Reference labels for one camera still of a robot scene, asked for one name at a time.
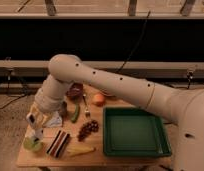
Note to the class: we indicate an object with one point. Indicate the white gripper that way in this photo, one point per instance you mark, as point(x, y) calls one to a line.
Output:
point(38, 118)

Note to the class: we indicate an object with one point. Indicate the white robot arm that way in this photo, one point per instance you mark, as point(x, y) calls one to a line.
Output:
point(184, 108)

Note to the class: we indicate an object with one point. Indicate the green plastic cup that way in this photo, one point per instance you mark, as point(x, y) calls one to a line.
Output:
point(32, 145)

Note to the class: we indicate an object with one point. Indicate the blue grey cloth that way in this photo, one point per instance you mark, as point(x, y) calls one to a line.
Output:
point(54, 120)

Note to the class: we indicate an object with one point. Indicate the striped block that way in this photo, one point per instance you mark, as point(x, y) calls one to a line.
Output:
point(58, 143)

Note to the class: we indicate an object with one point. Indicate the green pepper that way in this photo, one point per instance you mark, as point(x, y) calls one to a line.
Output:
point(75, 115)

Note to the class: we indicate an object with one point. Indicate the wooden table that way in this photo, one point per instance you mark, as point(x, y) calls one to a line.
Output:
point(91, 159)

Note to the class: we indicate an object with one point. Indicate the dark red bowl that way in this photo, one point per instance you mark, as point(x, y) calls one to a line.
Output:
point(75, 91)

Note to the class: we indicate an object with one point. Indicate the silver fork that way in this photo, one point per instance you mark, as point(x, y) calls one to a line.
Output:
point(87, 112)

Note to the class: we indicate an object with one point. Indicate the bunch of purple grapes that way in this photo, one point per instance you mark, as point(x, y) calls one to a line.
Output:
point(87, 129)

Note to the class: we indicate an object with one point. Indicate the orange fruit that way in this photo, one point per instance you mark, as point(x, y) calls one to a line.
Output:
point(98, 99)

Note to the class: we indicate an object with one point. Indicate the green plastic tray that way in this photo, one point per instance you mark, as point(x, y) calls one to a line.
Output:
point(131, 132)

